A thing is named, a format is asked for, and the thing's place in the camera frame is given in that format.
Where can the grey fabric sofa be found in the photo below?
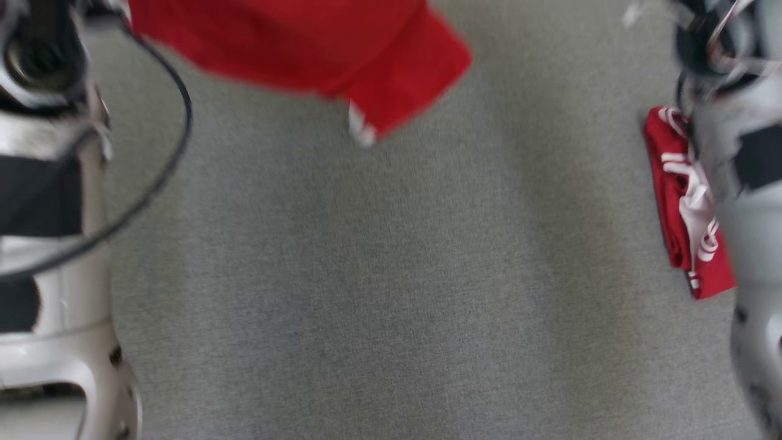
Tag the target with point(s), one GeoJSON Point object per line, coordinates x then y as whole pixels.
{"type": "Point", "coordinates": [397, 275]}

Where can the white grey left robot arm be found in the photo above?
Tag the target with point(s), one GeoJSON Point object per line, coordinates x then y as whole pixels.
{"type": "Point", "coordinates": [43, 354]}

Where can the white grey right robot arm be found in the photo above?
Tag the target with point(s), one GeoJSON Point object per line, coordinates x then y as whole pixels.
{"type": "Point", "coordinates": [751, 244]}

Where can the red garment with white hem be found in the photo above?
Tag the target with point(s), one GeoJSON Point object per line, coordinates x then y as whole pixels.
{"type": "Point", "coordinates": [293, 43]}

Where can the red shirt with white sleeves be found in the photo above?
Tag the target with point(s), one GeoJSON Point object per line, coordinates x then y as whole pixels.
{"type": "Point", "coordinates": [669, 183]}

